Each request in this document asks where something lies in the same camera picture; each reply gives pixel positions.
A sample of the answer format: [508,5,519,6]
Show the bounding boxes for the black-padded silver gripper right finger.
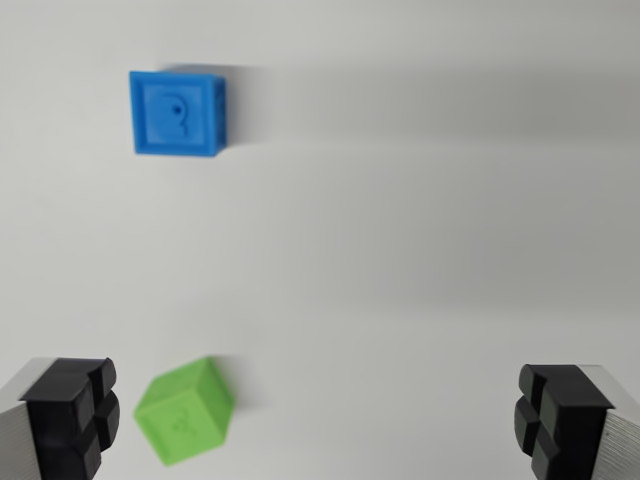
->
[513,363,640,480]

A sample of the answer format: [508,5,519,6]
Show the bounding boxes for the black-padded silver gripper left finger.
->
[0,356,121,480]

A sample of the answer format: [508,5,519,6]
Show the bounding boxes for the green plastic cube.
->
[132,355,237,468]

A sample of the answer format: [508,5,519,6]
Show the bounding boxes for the blue plastic cube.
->
[128,63,227,158]

